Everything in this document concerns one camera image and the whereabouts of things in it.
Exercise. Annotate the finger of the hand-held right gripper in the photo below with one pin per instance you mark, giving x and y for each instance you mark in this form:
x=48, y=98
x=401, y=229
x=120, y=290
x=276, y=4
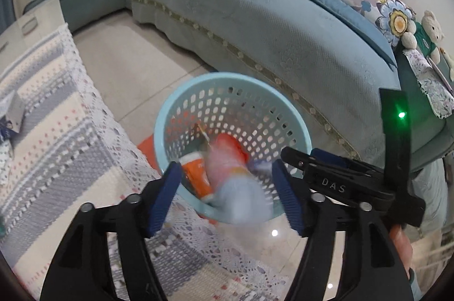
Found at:
x=294, y=155

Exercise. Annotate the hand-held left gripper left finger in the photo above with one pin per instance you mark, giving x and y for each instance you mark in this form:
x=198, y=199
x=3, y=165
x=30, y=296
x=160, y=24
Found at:
x=163, y=196

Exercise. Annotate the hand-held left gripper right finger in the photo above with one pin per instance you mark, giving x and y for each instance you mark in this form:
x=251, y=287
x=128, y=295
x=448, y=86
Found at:
x=288, y=200

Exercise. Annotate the orange white bottle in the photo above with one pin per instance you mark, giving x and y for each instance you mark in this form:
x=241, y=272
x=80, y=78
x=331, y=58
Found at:
x=197, y=175

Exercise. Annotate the pink and pale blue packet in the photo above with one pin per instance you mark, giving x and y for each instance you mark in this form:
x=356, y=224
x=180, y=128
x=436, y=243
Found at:
x=230, y=184

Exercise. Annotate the orange plastic bag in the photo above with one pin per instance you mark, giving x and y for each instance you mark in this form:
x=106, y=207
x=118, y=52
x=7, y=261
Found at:
x=232, y=146

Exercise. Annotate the thin wooden stick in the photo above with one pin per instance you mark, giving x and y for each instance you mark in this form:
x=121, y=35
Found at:
x=204, y=134

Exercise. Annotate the light blue plastic basket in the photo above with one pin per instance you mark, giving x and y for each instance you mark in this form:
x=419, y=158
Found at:
x=227, y=91

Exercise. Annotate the person's right hand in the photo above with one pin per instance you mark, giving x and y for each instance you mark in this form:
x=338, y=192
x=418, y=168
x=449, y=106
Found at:
x=402, y=247

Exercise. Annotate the orange plastic sheet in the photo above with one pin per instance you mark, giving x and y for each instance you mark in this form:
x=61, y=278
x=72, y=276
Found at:
x=146, y=152

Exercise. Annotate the pale teal fabric cover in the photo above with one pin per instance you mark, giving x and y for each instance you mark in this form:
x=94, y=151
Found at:
x=429, y=201

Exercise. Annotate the floral lace armrest cloth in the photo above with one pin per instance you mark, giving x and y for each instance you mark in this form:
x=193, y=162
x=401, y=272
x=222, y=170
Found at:
x=431, y=88

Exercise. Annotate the thin pink rod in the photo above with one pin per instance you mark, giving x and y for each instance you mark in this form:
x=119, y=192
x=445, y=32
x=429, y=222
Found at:
x=441, y=74

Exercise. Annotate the white teddy bear green shirt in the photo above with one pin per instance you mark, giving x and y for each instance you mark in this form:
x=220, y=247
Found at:
x=425, y=38

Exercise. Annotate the striped lace tablecloth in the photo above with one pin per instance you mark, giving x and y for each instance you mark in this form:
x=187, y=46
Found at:
x=64, y=130

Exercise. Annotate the teal sofa seat cover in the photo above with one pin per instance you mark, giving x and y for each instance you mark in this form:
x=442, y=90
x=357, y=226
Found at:
x=266, y=31

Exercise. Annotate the teal flat cushion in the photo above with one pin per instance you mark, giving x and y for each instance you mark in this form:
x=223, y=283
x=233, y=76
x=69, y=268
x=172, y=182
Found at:
x=340, y=13

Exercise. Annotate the blue drink carton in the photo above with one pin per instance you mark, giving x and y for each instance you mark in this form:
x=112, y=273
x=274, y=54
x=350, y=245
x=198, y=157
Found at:
x=4, y=130

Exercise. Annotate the white coffee table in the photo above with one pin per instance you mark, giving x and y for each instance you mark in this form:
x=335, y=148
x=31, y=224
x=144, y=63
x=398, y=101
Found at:
x=39, y=13

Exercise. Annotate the blue curtain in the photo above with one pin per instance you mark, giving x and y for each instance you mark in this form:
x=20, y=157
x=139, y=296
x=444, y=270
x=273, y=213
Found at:
x=5, y=8

